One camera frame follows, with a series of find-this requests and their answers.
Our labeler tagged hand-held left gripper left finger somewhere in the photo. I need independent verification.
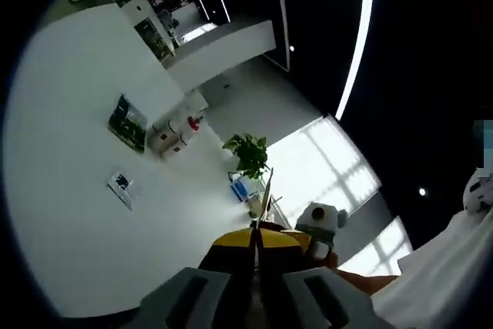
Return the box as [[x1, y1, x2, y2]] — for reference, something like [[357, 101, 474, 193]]
[[126, 228, 257, 329]]

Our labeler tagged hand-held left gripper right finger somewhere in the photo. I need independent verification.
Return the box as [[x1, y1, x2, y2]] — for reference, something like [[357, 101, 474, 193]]
[[257, 227, 386, 329]]

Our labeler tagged small clear skincare sachet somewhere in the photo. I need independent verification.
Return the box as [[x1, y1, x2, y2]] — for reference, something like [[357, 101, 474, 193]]
[[106, 170, 136, 211]]

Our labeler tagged white skincare bottle red label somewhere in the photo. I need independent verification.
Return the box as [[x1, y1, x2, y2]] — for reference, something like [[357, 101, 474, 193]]
[[161, 132, 190, 156], [148, 119, 178, 146]]

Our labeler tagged white skincare tube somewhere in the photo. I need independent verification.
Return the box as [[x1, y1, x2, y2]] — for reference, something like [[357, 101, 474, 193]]
[[183, 89, 210, 115]]

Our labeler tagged green black skincare sachet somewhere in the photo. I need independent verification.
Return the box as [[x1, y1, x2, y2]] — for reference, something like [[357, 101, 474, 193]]
[[107, 93, 148, 153]]

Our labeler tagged yellow drink cup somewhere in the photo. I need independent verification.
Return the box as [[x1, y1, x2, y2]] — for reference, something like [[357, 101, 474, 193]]
[[248, 193, 267, 218]]

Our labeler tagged blue box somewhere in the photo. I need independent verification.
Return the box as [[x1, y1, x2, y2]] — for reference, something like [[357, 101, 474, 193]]
[[230, 173, 253, 202]]

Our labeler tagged green potted plant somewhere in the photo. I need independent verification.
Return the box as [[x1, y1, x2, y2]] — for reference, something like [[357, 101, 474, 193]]
[[222, 133, 270, 180]]

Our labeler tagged person's white shirt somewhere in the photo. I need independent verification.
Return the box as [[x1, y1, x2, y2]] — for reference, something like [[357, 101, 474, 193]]
[[369, 209, 493, 329]]

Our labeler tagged white chest device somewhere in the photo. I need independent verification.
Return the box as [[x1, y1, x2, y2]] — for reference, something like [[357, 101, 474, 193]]
[[464, 174, 493, 214]]

